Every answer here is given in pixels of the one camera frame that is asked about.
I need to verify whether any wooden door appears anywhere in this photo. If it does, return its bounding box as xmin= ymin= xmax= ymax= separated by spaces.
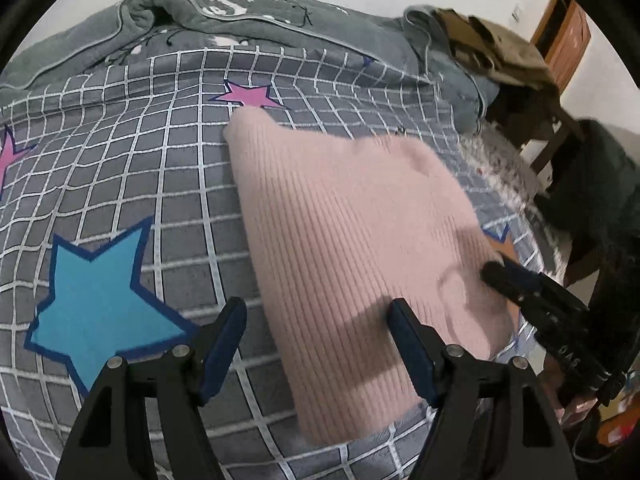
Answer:
xmin=530 ymin=0 xmax=592 ymax=96

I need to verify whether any wooden stool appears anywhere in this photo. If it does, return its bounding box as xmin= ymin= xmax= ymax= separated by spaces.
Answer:
xmin=487 ymin=85 xmax=588 ymax=196

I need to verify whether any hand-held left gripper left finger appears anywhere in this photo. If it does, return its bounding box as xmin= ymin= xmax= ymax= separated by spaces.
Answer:
xmin=55 ymin=296 xmax=248 ymax=480

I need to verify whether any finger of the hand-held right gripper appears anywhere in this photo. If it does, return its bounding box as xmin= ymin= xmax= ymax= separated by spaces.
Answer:
xmin=497 ymin=259 xmax=547 ymax=295
xmin=480 ymin=262 xmax=535 ymax=309

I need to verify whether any floral mattress cover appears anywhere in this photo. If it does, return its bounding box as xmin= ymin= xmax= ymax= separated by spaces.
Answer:
xmin=457 ymin=130 xmax=566 ymax=281

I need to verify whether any orange packet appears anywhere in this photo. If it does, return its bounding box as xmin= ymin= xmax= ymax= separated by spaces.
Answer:
xmin=597 ymin=400 xmax=640 ymax=448

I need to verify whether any grey quilt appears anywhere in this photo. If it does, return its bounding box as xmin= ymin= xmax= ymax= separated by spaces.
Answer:
xmin=0 ymin=0 xmax=501 ymax=133

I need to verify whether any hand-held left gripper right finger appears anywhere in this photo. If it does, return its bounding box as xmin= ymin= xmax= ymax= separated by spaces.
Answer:
xmin=389 ymin=298 xmax=575 ymax=480

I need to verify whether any grey checked star bed sheet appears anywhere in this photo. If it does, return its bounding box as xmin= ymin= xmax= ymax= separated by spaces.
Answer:
xmin=0 ymin=45 xmax=556 ymax=480

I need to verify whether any brown patterned garment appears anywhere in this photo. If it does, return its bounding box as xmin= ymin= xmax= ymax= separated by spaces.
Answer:
xmin=432 ymin=7 xmax=561 ymax=106

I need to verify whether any black cable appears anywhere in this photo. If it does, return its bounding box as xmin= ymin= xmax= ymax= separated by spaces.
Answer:
xmin=572 ymin=407 xmax=618 ymax=466

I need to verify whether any dark green garment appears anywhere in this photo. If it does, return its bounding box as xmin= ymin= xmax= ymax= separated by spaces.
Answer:
xmin=532 ymin=119 xmax=640 ymax=321

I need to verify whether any pink knit sweater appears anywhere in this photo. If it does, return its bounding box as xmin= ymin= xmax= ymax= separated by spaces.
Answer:
xmin=222 ymin=108 xmax=518 ymax=446

